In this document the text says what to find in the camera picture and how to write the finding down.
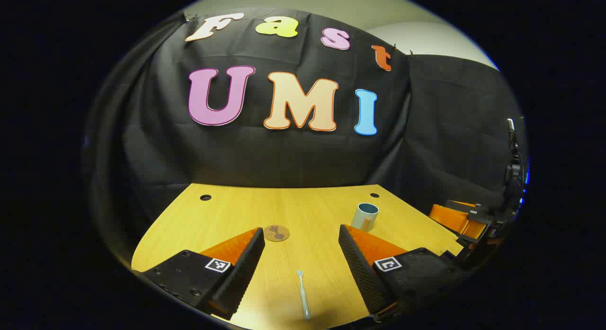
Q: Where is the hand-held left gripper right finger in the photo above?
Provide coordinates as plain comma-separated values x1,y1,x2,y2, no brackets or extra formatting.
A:
338,224,462,323

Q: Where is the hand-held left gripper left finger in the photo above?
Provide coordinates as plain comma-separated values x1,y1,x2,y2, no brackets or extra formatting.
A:
142,227,266,321

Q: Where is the round cork coaster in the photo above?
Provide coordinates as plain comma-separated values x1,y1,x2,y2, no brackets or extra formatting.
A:
263,225,290,242

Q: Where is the pale green cup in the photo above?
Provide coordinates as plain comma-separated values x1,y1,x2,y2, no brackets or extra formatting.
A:
351,203,379,232

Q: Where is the pale green toothbrush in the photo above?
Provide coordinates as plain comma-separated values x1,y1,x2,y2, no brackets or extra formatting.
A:
296,270,312,320

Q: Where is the wooden desktop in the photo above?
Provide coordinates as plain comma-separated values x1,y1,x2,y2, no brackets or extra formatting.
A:
131,183,464,330

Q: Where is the black backdrop cloth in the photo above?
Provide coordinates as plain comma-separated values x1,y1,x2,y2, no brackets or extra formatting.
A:
83,8,528,274

